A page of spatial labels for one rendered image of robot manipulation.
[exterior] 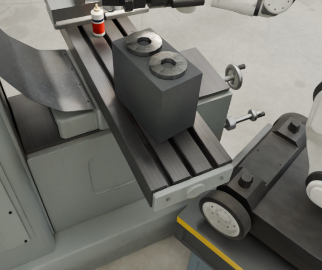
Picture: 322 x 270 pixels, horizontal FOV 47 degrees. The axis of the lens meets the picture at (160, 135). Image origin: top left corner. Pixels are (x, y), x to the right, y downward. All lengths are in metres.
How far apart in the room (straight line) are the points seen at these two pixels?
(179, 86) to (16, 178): 0.62
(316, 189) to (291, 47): 1.93
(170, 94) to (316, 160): 0.61
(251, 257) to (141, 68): 0.86
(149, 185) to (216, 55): 2.04
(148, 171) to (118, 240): 0.81
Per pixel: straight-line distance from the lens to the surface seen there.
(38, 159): 1.27
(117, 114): 1.03
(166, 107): 0.87
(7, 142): 1.13
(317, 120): 1.12
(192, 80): 0.87
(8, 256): 1.62
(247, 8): 1.15
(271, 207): 1.37
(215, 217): 1.43
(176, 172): 0.91
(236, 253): 1.45
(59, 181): 1.40
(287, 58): 2.97
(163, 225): 1.74
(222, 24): 3.17
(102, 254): 1.71
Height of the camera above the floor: 1.70
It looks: 50 degrees down
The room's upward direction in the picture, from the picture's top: 4 degrees clockwise
